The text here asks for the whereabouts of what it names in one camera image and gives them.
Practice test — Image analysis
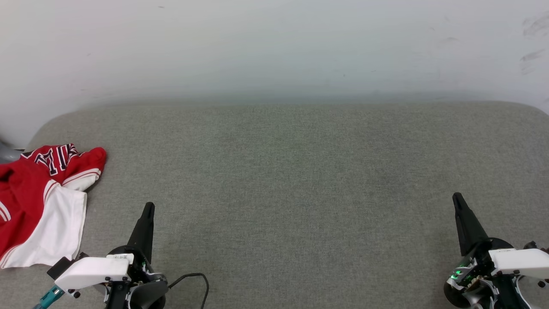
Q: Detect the red and white jersey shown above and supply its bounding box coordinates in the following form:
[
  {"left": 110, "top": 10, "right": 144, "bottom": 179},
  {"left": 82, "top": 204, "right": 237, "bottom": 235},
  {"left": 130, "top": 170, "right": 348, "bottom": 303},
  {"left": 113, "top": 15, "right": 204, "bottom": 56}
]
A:
[{"left": 0, "top": 144, "right": 107, "bottom": 270}]

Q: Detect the thin black cable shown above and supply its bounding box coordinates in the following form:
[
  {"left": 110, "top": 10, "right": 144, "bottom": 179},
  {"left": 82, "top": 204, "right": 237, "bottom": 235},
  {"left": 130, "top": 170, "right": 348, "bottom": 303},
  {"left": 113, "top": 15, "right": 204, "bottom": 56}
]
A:
[{"left": 167, "top": 273, "right": 210, "bottom": 309}]

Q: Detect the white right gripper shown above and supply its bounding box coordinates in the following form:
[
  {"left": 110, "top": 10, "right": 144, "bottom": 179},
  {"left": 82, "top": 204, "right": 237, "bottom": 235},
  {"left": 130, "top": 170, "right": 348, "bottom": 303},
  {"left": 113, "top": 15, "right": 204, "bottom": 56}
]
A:
[{"left": 446, "top": 192, "right": 549, "bottom": 288}]

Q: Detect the grey plastic object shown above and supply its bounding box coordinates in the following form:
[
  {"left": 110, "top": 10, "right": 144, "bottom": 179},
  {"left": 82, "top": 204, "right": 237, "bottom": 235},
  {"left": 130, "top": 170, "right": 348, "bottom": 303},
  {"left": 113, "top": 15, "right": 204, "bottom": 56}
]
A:
[{"left": 0, "top": 137, "right": 24, "bottom": 164}]

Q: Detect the teal cable connector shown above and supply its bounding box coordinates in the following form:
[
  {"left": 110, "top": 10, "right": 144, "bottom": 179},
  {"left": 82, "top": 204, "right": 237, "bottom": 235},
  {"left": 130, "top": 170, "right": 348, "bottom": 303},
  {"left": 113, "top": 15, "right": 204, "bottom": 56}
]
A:
[{"left": 33, "top": 285, "right": 66, "bottom": 309}]

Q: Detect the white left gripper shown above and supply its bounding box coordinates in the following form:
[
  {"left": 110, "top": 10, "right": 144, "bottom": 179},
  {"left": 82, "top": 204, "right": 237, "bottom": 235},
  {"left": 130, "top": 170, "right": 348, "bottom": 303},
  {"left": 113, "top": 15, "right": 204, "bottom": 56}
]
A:
[{"left": 54, "top": 202, "right": 169, "bottom": 293}]

